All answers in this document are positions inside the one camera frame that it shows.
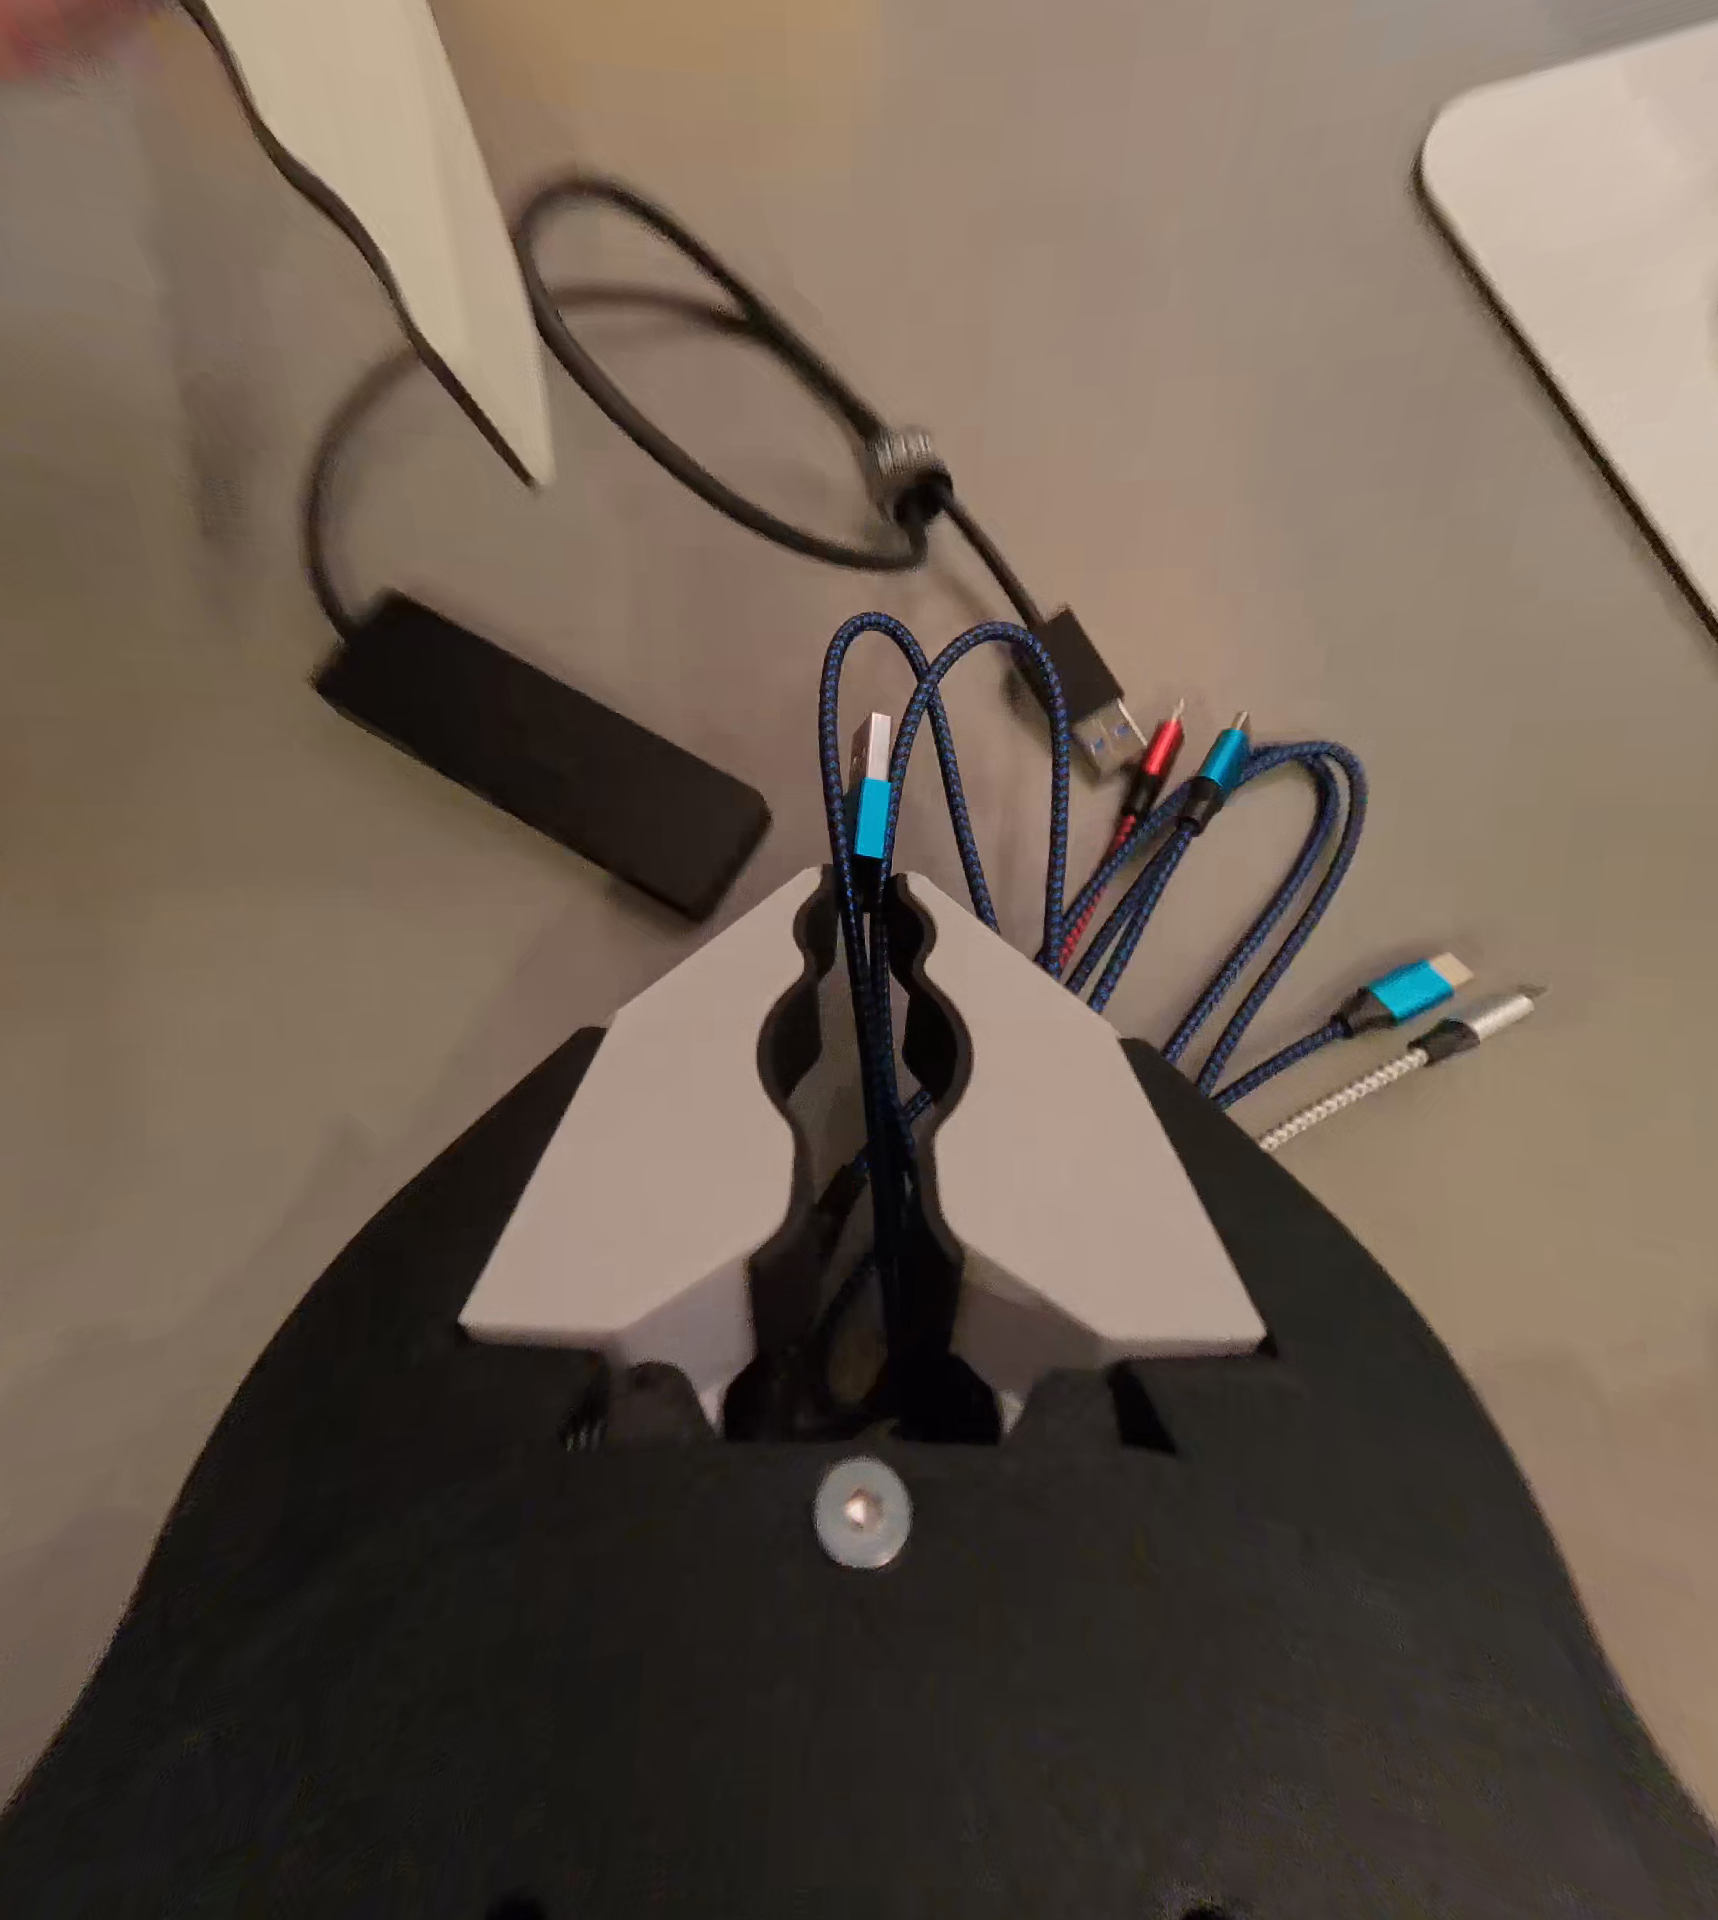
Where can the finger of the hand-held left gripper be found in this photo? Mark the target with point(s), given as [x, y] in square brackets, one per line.
[394, 180]

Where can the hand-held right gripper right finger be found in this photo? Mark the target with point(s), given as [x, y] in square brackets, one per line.
[1085, 1201]

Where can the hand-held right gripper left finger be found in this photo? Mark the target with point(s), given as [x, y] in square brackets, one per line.
[649, 1171]

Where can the black Anker USB hub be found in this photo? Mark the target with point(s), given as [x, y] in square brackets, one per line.
[1085, 675]

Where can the white document stand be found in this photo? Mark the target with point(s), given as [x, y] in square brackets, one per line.
[1594, 301]

